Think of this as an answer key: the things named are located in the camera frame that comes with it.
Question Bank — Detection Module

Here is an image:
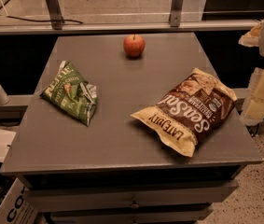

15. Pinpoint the green jalapeno chip bag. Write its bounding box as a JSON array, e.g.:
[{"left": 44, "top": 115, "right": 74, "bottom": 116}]
[{"left": 41, "top": 61, "right": 97, "bottom": 126}]

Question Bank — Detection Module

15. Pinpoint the white cardboard box with lettering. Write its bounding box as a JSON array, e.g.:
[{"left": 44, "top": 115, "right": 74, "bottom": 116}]
[{"left": 0, "top": 178, "right": 38, "bottom": 224}]

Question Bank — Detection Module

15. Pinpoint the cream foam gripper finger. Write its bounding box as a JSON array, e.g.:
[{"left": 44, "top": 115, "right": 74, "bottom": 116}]
[
  {"left": 239, "top": 21, "right": 262, "bottom": 47},
  {"left": 240, "top": 67, "right": 264, "bottom": 126}
]

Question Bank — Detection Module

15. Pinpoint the black cable on floor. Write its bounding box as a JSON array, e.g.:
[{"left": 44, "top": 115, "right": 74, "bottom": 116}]
[{"left": 0, "top": 0, "right": 84, "bottom": 25}]

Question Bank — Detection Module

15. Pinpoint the brown sea salt chip bag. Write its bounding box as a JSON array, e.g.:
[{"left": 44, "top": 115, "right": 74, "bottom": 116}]
[{"left": 132, "top": 68, "right": 237, "bottom": 157}]

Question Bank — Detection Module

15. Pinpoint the metal railing frame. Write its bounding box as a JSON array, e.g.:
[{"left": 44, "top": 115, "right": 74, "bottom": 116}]
[{"left": 0, "top": 0, "right": 264, "bottom": 35}]

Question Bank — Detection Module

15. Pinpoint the red apple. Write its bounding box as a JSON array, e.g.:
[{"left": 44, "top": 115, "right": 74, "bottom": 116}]
[{"left": 123, "top": 35, "right": 146, "bottom": 58}]

